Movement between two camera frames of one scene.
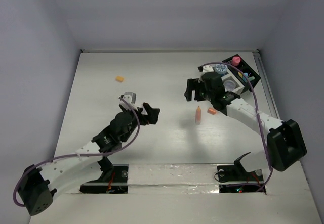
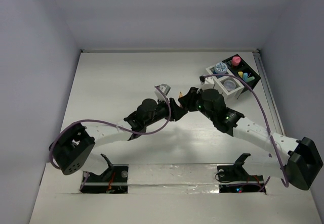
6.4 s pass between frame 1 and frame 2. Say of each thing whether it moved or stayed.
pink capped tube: stayed
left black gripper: moved
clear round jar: stayed
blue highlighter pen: stayed
